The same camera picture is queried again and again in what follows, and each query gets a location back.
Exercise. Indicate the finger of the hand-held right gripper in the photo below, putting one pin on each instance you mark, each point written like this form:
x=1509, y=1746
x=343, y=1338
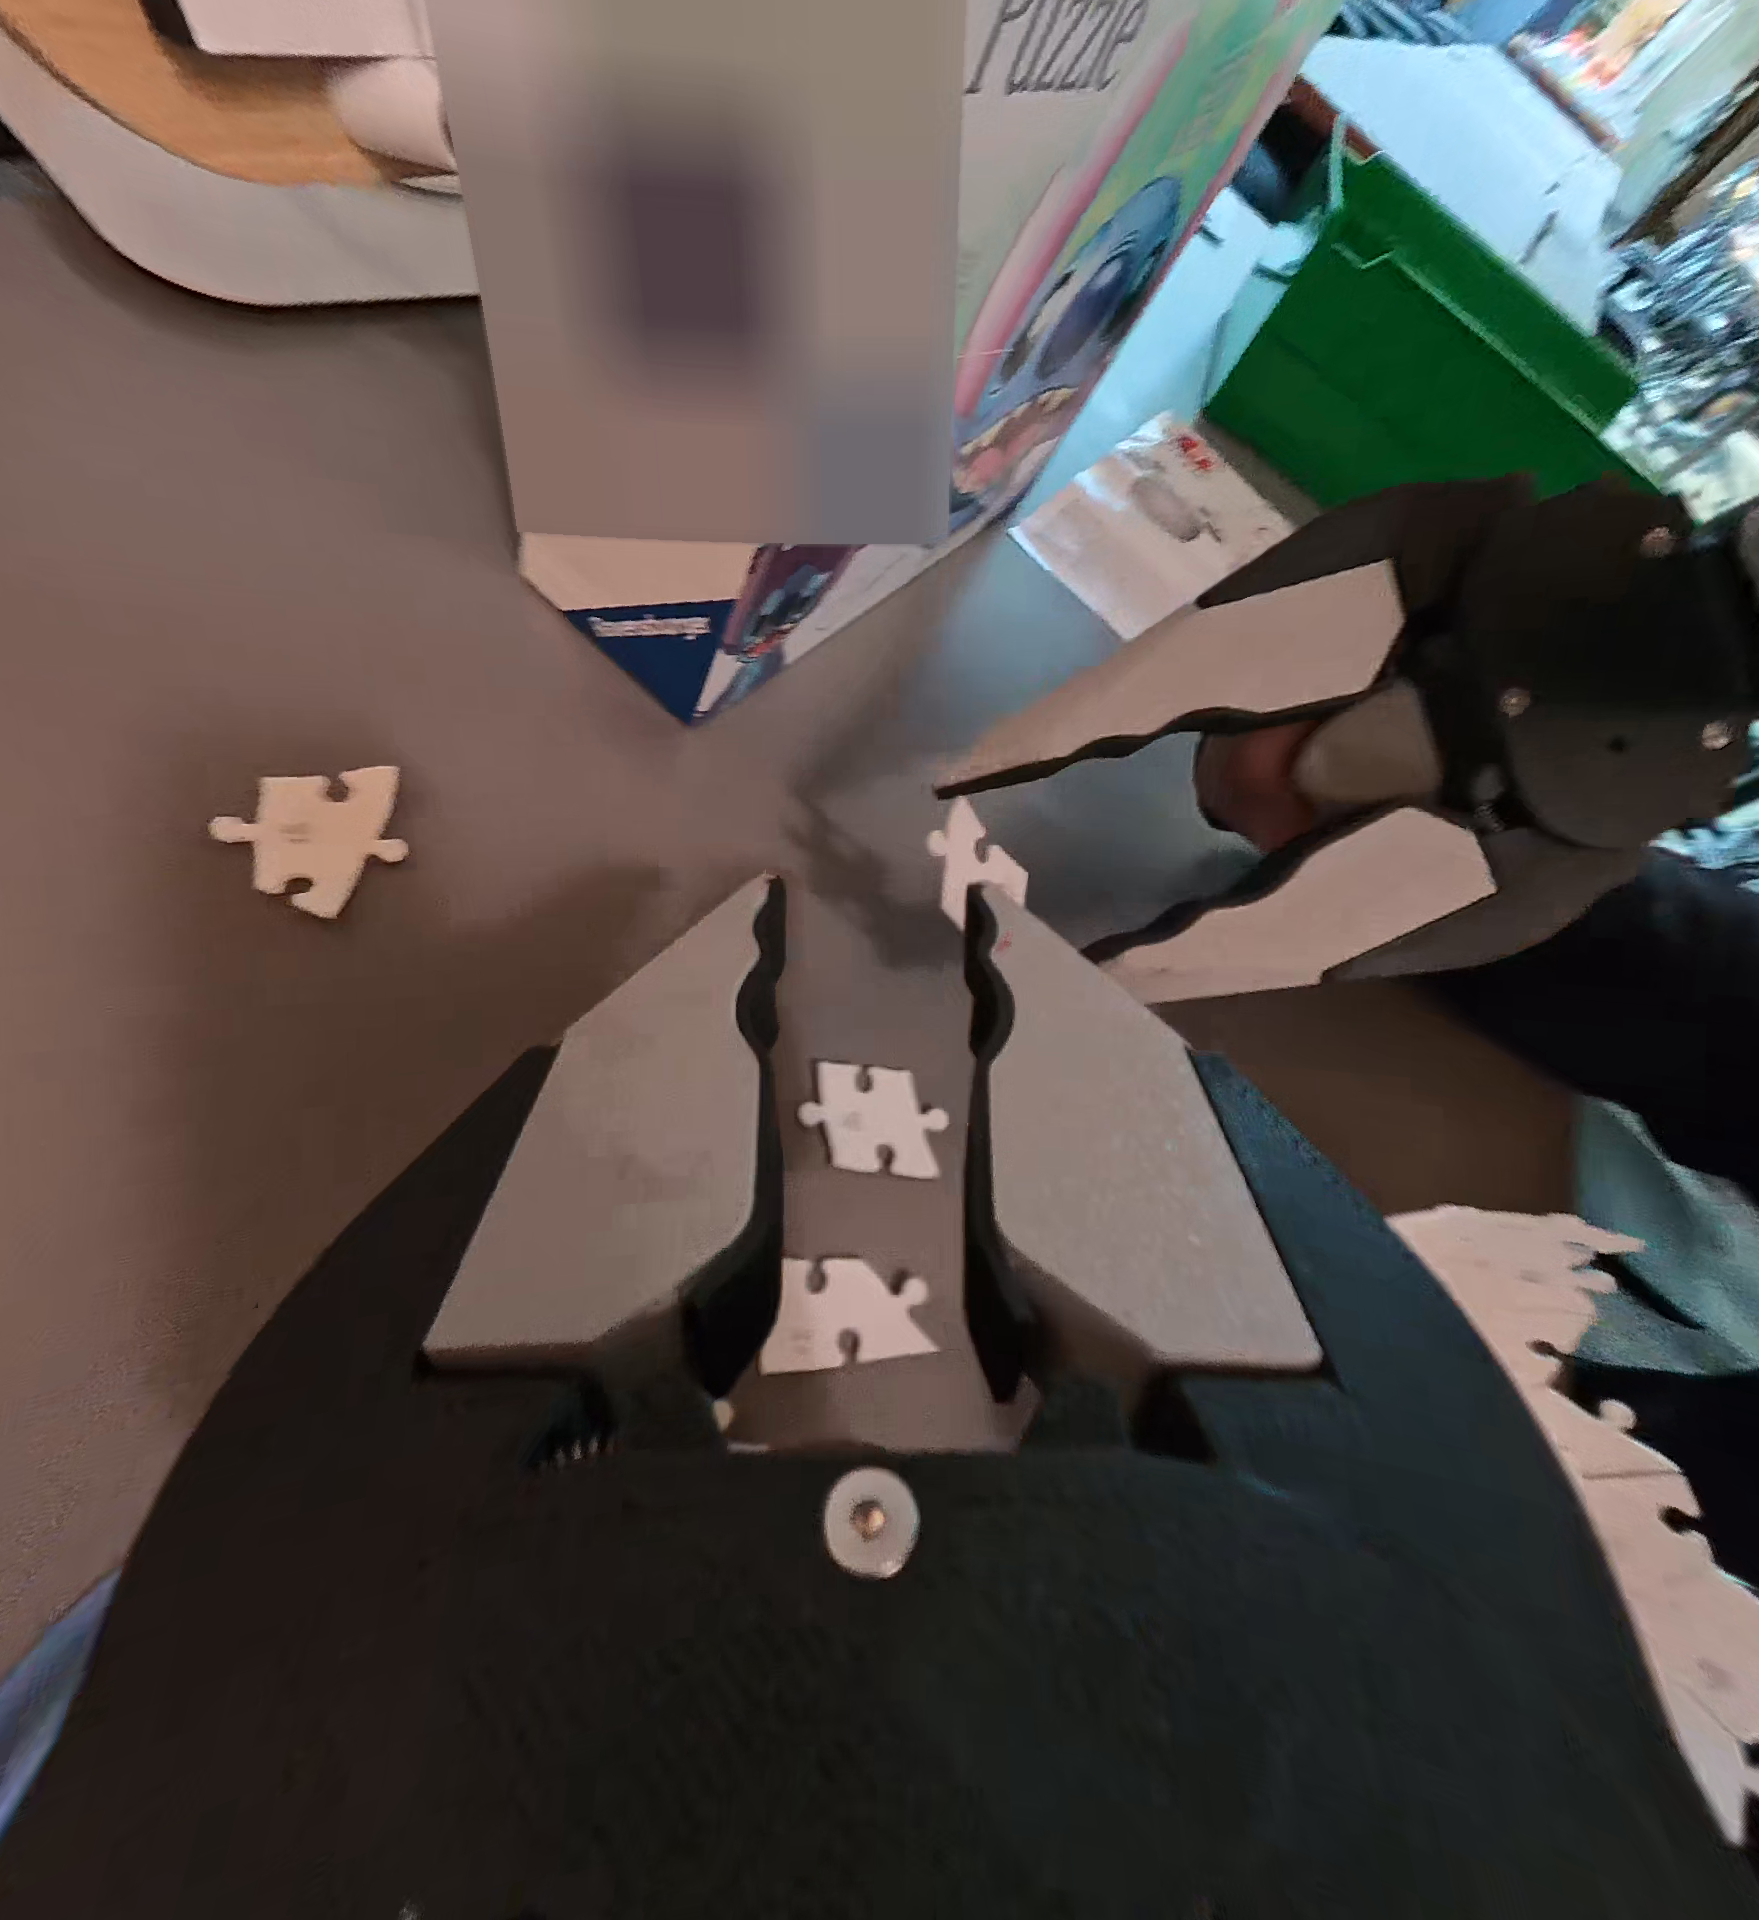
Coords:
x=1240, y=661
x=1344, y=916

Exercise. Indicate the cartoon print puzzle box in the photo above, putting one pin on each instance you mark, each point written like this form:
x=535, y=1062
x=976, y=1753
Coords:
x=1091, y=225

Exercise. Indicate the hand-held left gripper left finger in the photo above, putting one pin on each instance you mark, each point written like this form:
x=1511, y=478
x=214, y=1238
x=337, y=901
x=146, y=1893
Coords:
x=610, y=1184

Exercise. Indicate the white printed plastic bag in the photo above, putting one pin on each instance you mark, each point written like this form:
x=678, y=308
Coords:
x=1149, y=511

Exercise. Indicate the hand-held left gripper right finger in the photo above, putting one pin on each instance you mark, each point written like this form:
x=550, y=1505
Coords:
x=1135, y=1202

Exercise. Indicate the single white puzzle piece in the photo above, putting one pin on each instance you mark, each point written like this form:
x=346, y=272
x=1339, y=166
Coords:
x=314, y=839
x=969, y=871
x=872, y=1119
x=842, y=1321

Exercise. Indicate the white rimmed wooden tray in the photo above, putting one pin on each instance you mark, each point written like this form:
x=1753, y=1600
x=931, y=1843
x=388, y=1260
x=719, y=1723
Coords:
x=218, y=256

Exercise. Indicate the cluttered shelf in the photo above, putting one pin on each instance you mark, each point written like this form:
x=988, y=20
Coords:
x=1749, y=151

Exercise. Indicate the person's right hand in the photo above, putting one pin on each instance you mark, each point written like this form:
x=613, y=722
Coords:
x=1248, y=788

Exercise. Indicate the white cardboard box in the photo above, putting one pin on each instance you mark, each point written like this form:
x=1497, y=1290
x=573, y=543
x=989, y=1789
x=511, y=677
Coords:
x=1450, y=137

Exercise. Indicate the green crate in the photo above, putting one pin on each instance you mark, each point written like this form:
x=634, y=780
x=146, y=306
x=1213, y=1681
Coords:
x=1389, y=346

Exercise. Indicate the person's right forearm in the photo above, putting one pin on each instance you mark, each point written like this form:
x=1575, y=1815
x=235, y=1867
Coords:
x=1689, y=1022

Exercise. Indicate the assembled white puzzle section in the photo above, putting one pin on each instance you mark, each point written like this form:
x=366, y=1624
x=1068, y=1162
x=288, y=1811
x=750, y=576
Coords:
x=1675, y=1590

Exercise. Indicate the white rolled paper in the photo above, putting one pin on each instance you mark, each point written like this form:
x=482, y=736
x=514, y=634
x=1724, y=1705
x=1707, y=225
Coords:
x=385, y=106

